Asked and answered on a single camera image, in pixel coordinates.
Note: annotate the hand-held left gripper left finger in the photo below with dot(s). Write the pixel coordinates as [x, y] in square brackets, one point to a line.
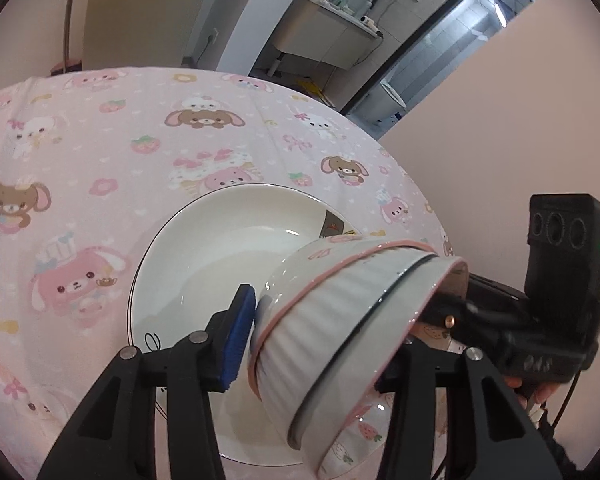
[237, 340]

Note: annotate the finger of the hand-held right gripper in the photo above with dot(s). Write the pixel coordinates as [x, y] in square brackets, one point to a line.
[470, 332]
[495, 305]

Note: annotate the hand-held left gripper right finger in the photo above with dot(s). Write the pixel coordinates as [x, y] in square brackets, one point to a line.
[430, 375]

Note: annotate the carrot print pink bowl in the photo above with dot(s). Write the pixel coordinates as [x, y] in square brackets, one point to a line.
[350, 390]
[300, 270]

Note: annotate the white cartoon print plate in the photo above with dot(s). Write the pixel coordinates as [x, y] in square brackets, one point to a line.
[205, 260]

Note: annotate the white ribbed black-rimmed bowl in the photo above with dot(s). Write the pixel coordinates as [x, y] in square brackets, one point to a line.
[330, 340]

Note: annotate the person's right hand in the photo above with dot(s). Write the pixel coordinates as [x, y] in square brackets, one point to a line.
[537, 394]

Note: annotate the pink cartoon print tablecloth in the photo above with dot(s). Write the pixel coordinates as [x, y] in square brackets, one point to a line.
[105, 160]

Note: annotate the black framed glass door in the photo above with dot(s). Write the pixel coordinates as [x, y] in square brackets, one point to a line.
[445, 45]

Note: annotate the yellow floor item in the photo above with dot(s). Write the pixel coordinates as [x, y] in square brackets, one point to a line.
[315, 92]

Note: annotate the white hair dryer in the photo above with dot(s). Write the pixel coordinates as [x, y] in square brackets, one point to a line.
[369, 22]

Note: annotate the beige vanity cabinet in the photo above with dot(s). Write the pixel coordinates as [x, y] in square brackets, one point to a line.
[320, 35]

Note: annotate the beige three-door fridge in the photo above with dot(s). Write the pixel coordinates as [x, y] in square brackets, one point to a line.
[145, 20]

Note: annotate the low white wall outlet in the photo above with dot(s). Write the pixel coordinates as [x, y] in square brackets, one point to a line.
[213, 37]

